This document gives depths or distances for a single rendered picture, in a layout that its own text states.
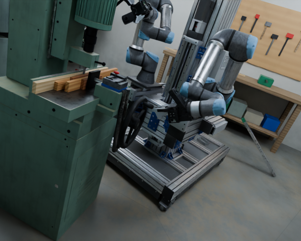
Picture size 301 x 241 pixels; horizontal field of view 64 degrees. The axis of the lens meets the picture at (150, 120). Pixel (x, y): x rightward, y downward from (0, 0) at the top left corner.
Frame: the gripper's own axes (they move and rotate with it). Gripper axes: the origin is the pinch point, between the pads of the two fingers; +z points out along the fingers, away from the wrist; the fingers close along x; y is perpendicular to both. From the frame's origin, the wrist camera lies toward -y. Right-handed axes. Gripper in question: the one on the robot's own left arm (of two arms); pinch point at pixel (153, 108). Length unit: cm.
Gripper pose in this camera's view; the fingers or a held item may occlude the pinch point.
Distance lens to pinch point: 123.6
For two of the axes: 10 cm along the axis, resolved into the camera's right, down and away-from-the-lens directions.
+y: 2.0, 9.4, 2.9
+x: 3.8, -3.4, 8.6
